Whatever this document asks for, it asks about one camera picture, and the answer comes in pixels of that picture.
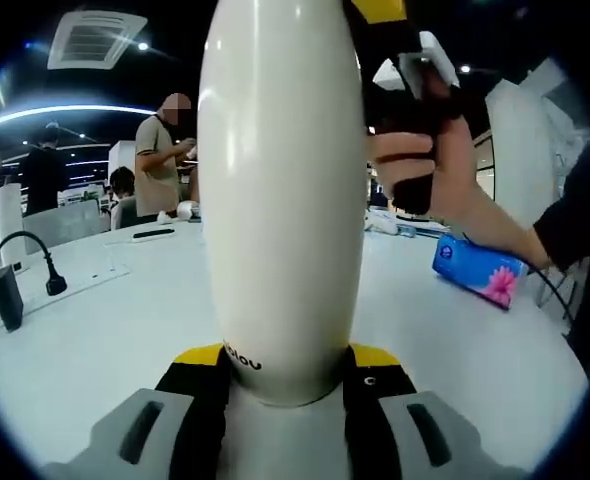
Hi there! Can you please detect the black power adapter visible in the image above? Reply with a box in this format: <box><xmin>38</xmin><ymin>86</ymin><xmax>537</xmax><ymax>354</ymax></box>
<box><xmin>0</xmin><ymin>264</ymin><xmax>25</xmax><ymax>333</ymax></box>

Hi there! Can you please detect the black phone on table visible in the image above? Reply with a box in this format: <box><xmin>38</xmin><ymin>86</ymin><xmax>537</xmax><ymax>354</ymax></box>
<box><xmin>132</xmin><ymin>228</ymin><xmax>176</xmax><ymax>241</ymax></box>

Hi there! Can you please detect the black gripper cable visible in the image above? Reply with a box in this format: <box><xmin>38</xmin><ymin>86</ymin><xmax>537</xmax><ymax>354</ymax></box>
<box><xmin>527</xmin><ymin>267</ymin><xmax>576</xmax><ymax>324</ymax></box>

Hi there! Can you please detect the person's right hand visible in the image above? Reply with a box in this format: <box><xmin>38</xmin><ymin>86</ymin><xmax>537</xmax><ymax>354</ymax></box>
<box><xmin>367</xmin><ymin>116</ymin><xmax>482</xmax><ymax>227</ymax></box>

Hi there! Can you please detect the blue tissue pack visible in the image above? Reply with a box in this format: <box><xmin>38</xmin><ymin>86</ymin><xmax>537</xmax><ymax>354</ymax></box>
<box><xmin>432</xmin><ymin>233</ymin><xmax>529</xmax><ymax>311</ymax></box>

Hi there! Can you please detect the grey desk partition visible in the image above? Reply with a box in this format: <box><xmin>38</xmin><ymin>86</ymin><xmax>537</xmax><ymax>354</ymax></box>
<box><xmin>22</xmin><ymin>199</ymin><xmax>109</xmax><ymax>246</ymax></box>

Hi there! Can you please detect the white water cup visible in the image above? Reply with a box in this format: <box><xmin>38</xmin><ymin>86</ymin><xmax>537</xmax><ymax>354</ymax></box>
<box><xmin>197</xmin><ymin>0</ymin><xmax>369</xmax><ymax>406</ymax></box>

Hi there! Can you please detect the white cylindrical appliance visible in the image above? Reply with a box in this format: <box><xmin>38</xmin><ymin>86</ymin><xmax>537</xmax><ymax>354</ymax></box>
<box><xmin>0</xmin><ymin>183</ymin><xmax>26</xmax><ymax>271</ymax></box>

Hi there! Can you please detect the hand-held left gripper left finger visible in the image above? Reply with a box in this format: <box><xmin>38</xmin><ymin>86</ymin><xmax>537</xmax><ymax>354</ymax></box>
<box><xmin>42</xmin><ymin>344</ymin><xmax>231</xmax><ymax>480</ymax></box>

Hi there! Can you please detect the white power strip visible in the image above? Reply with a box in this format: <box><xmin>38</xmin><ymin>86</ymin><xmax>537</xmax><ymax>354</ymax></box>
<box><xmin>19</xmin><ymin>259</ymin><xmax>134</xmax><ymax>314</ymax></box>

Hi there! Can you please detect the white pillar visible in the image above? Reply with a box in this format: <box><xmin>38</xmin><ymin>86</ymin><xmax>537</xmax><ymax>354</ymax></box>
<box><xmin>484</xmin><ymin>57</ymin><xmax>576</xmax><ymax>231</ymax></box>

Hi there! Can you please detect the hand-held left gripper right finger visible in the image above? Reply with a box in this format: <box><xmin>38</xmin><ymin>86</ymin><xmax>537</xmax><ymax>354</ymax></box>
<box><xmin>342</xmin><ymin>342</ymin><xmax>531</xmax><ymax>480</ymax></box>

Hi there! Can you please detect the black plug with cable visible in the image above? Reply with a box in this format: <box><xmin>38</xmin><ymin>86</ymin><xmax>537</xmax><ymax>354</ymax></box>
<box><xmin>0</xmin><ymin>230</ymin><xmax>69</xmax><ymax>321</ymax></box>

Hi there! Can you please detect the ceiling air conditioner vent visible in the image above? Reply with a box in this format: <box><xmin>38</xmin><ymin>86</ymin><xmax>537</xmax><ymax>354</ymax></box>
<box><xmin>47</xmin><ymin>10</ymin><xmax>149</xmax><ymax>71</ymax></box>

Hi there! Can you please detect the white table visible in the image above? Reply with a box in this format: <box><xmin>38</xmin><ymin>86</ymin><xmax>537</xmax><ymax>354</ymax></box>
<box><xmin>0</xmin><ymin>217</ymin><xmax>590</xmax><ymax>480</ymax></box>

